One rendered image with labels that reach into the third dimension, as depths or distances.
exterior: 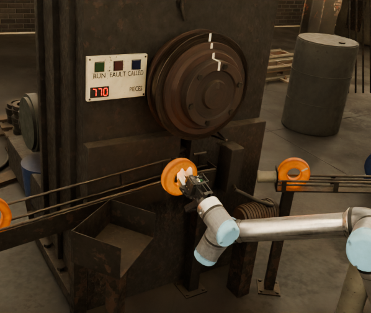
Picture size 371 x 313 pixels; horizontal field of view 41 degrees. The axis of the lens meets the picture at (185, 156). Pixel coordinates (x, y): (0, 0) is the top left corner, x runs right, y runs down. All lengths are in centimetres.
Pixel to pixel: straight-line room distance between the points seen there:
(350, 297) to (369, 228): 101
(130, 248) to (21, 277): 98
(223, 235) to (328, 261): 148
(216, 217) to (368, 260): 52
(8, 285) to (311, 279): 163
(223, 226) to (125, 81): 74
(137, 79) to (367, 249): 112
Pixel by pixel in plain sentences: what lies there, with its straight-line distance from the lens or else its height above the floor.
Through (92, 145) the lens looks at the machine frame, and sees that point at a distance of 208.
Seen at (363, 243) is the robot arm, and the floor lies 94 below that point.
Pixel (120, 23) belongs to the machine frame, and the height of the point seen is 136.
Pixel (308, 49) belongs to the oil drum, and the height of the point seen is 81.
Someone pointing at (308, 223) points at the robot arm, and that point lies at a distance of 177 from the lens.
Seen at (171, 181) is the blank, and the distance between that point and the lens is 193.
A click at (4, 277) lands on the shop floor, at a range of 279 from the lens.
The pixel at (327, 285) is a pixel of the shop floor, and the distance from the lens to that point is 293.
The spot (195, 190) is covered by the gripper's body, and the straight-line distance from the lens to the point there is 185.
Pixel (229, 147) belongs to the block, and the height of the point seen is 80.
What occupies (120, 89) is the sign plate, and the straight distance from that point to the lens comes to 206.
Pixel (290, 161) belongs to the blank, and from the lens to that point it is 238.
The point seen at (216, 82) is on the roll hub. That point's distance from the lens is 201.
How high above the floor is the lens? 174
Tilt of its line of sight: 25 degrees down
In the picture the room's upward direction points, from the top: 6 degrees clockwise
